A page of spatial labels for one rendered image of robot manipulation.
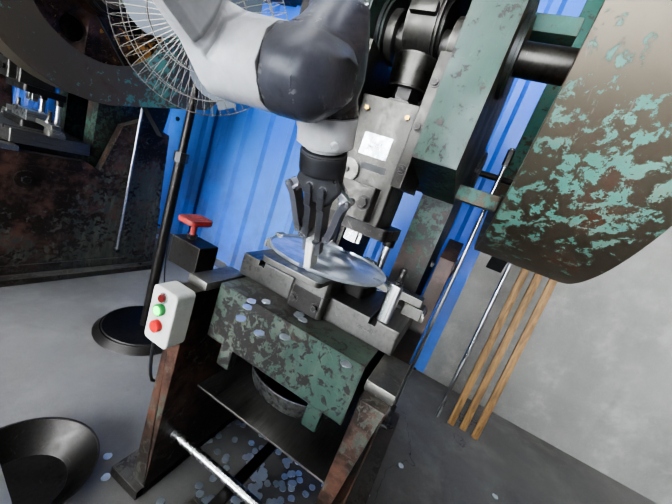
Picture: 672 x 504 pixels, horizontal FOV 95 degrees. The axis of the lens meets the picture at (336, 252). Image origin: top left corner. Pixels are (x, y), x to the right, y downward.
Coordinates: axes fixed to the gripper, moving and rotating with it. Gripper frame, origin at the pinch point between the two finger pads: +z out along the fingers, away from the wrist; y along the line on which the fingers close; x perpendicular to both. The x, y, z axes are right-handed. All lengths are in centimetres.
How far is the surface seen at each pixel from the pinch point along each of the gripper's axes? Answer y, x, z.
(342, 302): 6.2, 6.4, 15.7
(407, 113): 2.9, 30.7, -22.0
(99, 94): -132, 38, 4
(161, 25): -89, 41, -26
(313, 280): 3.4, -4.3, 2.5
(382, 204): 5.1, 22.0, -3.5
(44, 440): -54, -43, 68
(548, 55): 25, 42, -37
